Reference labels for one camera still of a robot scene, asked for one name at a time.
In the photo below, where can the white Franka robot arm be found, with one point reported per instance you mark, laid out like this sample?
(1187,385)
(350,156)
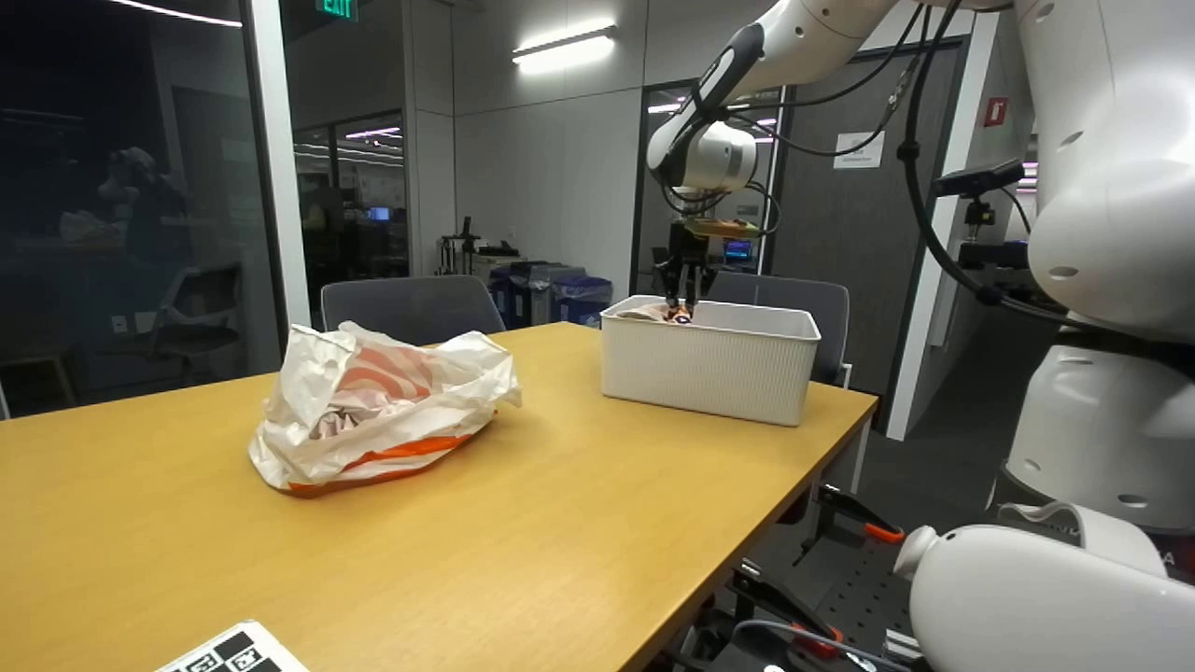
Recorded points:
(1108,247)

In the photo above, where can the white orange plastic bag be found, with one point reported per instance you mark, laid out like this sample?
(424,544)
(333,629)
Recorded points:
(375,405)

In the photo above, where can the peach shirt with orange print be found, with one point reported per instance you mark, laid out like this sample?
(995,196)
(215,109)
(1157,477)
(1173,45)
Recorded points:
(678,315)

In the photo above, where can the black white checkerboard board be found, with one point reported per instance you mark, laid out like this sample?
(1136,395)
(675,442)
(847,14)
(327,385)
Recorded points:
(236,650)

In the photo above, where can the wooden wrist mounting plate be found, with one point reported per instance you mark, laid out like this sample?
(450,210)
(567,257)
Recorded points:
(735,227)

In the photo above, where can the long ceiling light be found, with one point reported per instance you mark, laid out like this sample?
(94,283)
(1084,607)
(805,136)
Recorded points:
(567,53)

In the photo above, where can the grey office chair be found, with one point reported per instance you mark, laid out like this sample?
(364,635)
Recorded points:
(799,312)
(414,309)

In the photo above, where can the white plastic basket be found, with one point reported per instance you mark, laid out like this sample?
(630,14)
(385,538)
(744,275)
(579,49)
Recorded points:
(713,368)

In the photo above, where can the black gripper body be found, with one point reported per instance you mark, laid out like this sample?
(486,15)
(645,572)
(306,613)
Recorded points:
(691,247)

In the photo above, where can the blue storage bins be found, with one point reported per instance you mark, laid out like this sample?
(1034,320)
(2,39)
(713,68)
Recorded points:
(555,295)

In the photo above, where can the green exit sign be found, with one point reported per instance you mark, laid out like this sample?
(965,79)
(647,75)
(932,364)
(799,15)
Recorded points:
(338,8)

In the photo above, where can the black camera on stand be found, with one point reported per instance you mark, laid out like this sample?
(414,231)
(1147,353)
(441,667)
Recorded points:
(978,183)

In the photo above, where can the red fire alarm box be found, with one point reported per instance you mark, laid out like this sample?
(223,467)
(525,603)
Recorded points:
(995,112)

